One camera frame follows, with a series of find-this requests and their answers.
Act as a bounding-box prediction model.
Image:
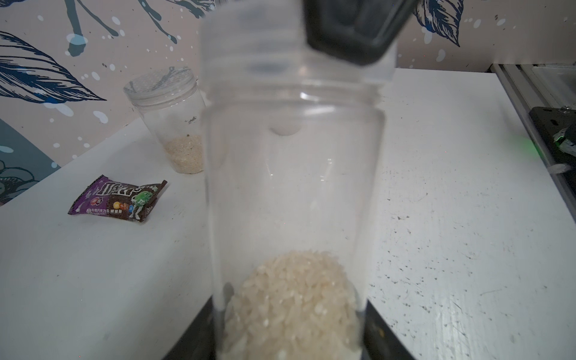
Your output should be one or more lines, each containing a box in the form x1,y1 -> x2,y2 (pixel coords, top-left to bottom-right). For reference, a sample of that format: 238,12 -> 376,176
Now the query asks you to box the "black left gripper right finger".
364,301 -> 416,360

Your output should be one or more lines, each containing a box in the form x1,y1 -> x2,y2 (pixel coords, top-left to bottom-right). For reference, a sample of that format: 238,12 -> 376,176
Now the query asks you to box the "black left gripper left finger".
163,298 -> 215,360

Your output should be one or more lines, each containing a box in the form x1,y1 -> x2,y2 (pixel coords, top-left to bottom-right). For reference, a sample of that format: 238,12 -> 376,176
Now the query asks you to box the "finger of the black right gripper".
302,0 -> 418,67

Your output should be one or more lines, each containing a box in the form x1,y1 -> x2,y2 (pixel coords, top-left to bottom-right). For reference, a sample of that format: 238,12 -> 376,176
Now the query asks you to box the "purple candy packet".
68,175 -> 168,223

